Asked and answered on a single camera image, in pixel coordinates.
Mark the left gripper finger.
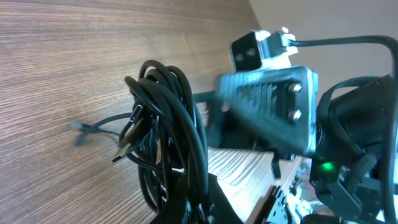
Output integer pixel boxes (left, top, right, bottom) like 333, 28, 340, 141
149, 170, 242, 224

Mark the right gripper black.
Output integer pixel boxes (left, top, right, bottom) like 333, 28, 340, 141
193, 66, 318, 157

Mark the black usb cable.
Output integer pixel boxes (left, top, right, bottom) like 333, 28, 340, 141
68, 59, 210, 215

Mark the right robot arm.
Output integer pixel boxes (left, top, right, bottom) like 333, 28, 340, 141
193, 66, 394, 223

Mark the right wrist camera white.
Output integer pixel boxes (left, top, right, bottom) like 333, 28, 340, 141
229, 29, 298, 72

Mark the right camera cable black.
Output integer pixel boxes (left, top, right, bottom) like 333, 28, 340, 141
290, 35, 398, 224

